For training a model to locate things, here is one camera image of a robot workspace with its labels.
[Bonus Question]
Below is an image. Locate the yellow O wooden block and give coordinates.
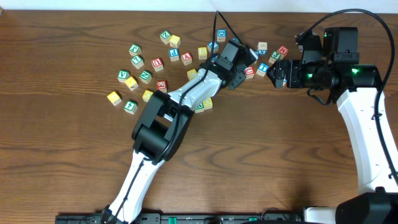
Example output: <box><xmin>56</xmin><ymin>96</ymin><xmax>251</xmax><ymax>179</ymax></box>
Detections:
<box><xmin>203</xmin><ymin>97</ymin><xmax>213</xmax><ymax>110</ymax></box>

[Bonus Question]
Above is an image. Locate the green R wooden block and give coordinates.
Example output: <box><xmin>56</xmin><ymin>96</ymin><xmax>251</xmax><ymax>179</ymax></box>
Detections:
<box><xmin>195</xmin><ymin>103</ymin><xmax>205</xmax><ymax>113</ymax></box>

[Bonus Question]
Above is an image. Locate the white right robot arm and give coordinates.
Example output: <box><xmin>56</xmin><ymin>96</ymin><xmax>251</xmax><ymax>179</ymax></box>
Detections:
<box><xmin>267</xmin><ymin>27</ymin><xmax>397</xmax><ymax>223</ymax></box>

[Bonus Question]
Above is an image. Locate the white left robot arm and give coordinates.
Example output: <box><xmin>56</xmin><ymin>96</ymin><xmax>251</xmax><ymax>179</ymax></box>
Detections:
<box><xmin>101</xmin><ymin>40</ymin><xmax>258</xmax><ymax>223</ymax></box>

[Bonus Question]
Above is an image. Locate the red U wooden block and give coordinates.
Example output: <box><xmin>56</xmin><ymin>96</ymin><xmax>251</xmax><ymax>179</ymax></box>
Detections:
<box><xmin>244</xmin><ymin>66</ymin><xmax>255</xmax><ymax>79</ymax></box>

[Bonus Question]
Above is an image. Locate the blue T wooden block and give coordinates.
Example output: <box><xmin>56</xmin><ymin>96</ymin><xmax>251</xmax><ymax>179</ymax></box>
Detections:
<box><xmin>256</xmin><ymin>62</ymin><xmax>269</xmax><ymax>77</ymax></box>

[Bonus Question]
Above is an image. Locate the red M wooden block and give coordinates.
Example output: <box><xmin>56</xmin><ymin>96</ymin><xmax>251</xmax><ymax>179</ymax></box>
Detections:
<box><xmin>277</xmin><ymin>45</ymin><xmax>289</xmax><ymax>60</ymax></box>

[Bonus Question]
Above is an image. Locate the green J wooden block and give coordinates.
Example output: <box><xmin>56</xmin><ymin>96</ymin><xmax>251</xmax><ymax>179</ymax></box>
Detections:
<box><xmin>269</xmin><ymin>51</ymin><xmax>282</xmax><ymax>64</ymax></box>

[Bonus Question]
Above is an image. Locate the blue L wooden block upper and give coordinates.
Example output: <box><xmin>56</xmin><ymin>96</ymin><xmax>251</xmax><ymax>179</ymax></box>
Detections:
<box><xmin>207</xmin><ymin>41</ymin><xmax>219</xmax><ymax>53</ymax></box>

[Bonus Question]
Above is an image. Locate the blue X wooden block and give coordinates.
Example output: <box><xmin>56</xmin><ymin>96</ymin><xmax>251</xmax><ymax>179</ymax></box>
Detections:
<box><xmin>257</xmin><ymin>42</ymin><xmax>267</xmax><ymax>55</ymax></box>

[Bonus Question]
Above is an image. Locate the yellow S wooden block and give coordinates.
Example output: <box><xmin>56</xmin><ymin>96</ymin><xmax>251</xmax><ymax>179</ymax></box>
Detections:
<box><xmin>198</xmin><ymin>47</ymin><xmax>208</xmax><ymax>60</ymax></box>

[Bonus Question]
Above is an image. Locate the blue D wooden block back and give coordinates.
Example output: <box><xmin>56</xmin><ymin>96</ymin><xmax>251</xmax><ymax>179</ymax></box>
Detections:
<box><xmin>216</xmin><ymin>29</ymin><xmax>227</xmax><ymax>42</ymax></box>

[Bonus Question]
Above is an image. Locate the yellow C wooden block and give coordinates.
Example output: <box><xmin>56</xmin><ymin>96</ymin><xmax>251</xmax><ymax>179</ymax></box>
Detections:
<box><xmin>187</xmin><ymin>68</ymin><xmax>197</xmax><ymax>80</ymax></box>

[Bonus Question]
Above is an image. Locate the red A wooden block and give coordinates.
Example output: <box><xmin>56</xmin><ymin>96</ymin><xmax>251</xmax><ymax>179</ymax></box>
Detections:
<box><xmin>181</xmin><ymin>52</ymin><xmax>193</xmax><ymax>66</ymax></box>

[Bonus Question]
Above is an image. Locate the blue P wooden block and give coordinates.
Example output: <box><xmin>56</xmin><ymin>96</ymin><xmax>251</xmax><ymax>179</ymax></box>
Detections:
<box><xmin>169</xmin><ymin>49</ymin><xmax>180</xmax><ymax>62</ymax></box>

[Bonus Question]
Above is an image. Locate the yellow block near Z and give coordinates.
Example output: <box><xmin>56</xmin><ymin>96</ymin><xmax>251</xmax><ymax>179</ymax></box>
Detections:
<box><xmin>169</xmin><ymin>35</ymin><xmax>181</xmax><ymax>49</ymax></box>

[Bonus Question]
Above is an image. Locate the red E wooden block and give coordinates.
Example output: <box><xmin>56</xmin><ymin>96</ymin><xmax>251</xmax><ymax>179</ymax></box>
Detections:
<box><xmin>157</xmin><ymin>80</ymin><xmax>167</xmax><ymax>93</ymax></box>

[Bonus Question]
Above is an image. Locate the red U block left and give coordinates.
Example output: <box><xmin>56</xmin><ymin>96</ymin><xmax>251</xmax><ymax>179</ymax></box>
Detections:
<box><xmin>151</xmin><ymin>58</ymin><xmax>164</xmax><ymax>72</ymax></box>

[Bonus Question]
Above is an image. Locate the green Z wooden block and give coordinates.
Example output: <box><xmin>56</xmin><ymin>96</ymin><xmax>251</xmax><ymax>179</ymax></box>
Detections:
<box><xmin>160</xmin><ymin>30</ymin><xmax>172</xmax><ymax>45</ymax></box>

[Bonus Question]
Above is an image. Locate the green N wooden block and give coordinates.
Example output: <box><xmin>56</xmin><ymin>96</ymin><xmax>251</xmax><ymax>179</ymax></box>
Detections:
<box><xmin>139</xmin><ymin>70</ymin><xmax>152</xmax><ymax>84</ymax></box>

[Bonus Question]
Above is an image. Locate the yellow block near 4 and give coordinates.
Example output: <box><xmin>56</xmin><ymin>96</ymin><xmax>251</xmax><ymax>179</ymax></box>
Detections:
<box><xmin>142</xmin><ymin>90</ymin><xmax>154</xmax><ymax>102</ymax></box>

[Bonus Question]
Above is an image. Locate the green 7 wooden block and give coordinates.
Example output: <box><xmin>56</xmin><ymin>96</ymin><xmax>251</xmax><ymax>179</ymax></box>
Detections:
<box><xmin>131</xmin><ymin>55</ymin><xmax>144</xmax><ymax>69</ymax></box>

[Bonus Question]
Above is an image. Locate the green J block left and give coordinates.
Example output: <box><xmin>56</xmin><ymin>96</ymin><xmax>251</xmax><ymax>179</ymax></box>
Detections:
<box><xmin>129</xmin><ymin>44</ymin><xmax>142</xmax><ymax>57</ymax></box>

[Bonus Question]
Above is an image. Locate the yellow block near N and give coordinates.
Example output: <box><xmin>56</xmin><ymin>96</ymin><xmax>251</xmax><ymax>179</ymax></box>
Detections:
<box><xmin>124</xmin><ymin>77</ymin><xmax>139</xmax><ymax>91</ymax></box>

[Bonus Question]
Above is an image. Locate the green 4 wooden block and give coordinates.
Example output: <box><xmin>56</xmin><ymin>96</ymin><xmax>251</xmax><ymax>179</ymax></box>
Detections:
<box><xmin>124</xmin><ymin>100</ymin><xmax>137</xmax><ymax>114</ymax></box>

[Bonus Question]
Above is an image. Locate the green V block left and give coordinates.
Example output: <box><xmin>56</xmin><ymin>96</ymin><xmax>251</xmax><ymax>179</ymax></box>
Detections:
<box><xmin>117</xmin><ymin>70</ymin><xmax>130</xmax><ymax>83</ymax></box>

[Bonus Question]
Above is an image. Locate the yellow block far left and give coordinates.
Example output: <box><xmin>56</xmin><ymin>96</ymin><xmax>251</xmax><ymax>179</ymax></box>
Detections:
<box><xmin>107</xmin><ymin>91</ymin><xmax>122</xmax><ymax>106</ymax></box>

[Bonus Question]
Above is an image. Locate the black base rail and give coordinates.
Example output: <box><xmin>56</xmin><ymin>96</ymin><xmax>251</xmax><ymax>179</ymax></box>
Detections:
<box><xmin>55</xmin><ymin>210</ymin><xmax>303</xmax><ymax>224</ymax></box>

